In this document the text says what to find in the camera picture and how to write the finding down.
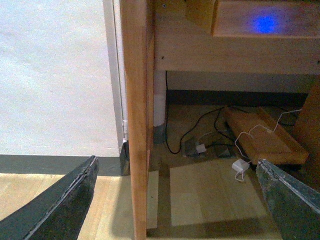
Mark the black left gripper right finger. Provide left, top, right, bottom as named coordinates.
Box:
left=256, top=159, right=320, bottom=240

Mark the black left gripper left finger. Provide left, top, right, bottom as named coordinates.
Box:
left=0, top=156, right=99, bottom=240

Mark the white power adapter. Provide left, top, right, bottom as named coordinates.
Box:
left=231, top=158, right=250, bottom=174

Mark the wooden rolling stand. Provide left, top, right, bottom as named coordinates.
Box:
left=223, top=107, right=309, bottom=165

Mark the power strip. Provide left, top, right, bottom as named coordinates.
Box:
left=181, top=139, right=233, bottom=158

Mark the wooden desk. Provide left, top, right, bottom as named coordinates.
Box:
left=120, top=0, right=320, bottom=240

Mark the black cable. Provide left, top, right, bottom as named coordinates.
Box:
left=164, top=71, right=226, bottom=154

